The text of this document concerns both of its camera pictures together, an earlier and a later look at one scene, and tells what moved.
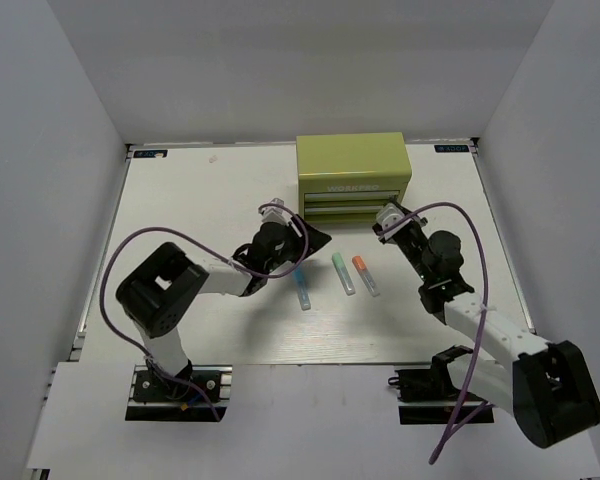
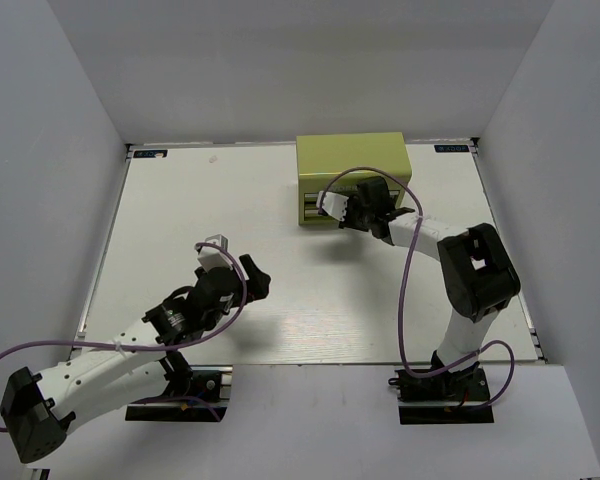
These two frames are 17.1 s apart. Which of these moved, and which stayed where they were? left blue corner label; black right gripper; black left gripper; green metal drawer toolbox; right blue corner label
Moved: black left gripper; black right gripper
Stayed: right blue corner label; green metal drawer toolbox; left blue corner label
